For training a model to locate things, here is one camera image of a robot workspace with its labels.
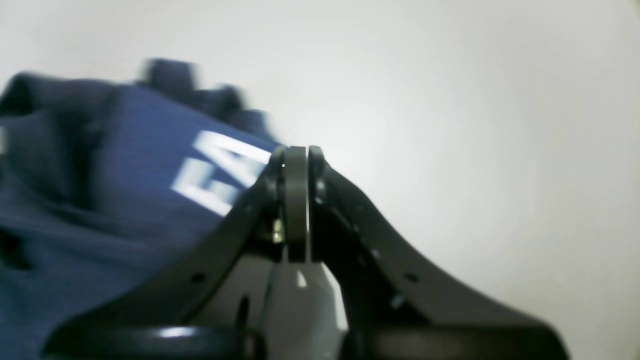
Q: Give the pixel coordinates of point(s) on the navy blue t-shirt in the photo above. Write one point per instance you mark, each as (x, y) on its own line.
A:
(104, 184)

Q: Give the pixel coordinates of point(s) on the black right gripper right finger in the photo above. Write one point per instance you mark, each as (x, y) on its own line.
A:
(400, 305)

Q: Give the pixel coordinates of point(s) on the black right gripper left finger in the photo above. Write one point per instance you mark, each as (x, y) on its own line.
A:
(154, 321)

